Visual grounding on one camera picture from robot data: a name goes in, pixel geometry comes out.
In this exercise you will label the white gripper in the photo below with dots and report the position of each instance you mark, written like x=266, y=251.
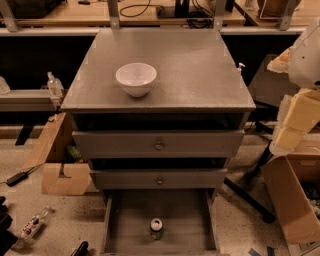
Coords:
x=306, y=63

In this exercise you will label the green soda can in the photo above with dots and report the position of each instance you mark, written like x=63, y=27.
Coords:
x=156, y=228

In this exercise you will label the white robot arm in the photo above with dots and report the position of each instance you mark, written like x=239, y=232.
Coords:
x=304, y=60

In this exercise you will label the grey top drawer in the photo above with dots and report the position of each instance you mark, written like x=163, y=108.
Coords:
x=149, y=144

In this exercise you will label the grey drawer cabinet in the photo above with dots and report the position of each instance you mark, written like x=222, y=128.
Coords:
x=197, y=88

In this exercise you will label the grey middle drawer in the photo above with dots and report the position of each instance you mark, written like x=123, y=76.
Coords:
x=158, y=178

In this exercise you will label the grey open bottom drawer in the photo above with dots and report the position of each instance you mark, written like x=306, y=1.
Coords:
x=187, y=215

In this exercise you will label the open cardboard box right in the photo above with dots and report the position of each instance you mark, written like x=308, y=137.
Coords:
x=283, y=178

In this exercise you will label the small white pump bottle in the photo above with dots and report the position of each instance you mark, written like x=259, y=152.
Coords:
x=241, y=67

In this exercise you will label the white ceramic bowl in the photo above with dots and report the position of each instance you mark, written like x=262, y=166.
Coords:
x=136, y=79

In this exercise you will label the cardboard box left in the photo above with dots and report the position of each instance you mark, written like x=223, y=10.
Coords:
x=50, y=152

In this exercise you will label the clear bottle on bench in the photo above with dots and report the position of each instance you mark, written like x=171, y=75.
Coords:
x=55, y=86

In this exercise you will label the grey low bench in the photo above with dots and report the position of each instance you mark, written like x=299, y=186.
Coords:
x=27, y=108

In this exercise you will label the clear bottle on floor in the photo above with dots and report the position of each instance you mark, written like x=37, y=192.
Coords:
x=35, y=223

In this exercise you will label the black power adapter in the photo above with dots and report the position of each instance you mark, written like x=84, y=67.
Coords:
x=20, y=176

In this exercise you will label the black object bottom left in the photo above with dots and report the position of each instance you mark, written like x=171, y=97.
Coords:
x=7, y=239

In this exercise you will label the black handle on floor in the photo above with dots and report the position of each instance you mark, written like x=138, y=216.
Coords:
x=82, y=250

